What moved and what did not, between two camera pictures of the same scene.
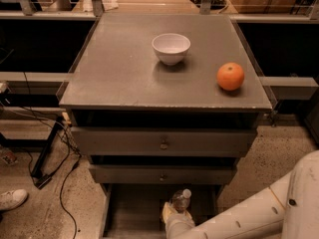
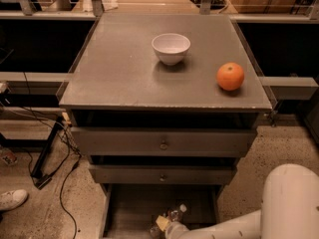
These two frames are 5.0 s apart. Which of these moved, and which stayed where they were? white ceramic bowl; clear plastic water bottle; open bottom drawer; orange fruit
Moved: clear plastic water bottle
Stayed: white ceramic bowl; open bottom drawer; orange fruit
